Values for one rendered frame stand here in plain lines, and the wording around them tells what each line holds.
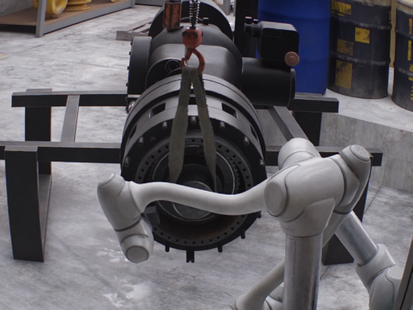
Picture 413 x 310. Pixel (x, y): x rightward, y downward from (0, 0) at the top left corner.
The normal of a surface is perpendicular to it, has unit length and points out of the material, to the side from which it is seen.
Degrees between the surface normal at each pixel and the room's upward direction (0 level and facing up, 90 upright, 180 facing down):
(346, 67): 90
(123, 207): 85
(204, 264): 0
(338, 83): 90
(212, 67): 27
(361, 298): 0
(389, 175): 90
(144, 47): 34
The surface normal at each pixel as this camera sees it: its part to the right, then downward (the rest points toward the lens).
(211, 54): 0.06, -0.90
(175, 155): -0.43, 0.34
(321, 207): 0.50, 0.24
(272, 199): -0.84, 0.03
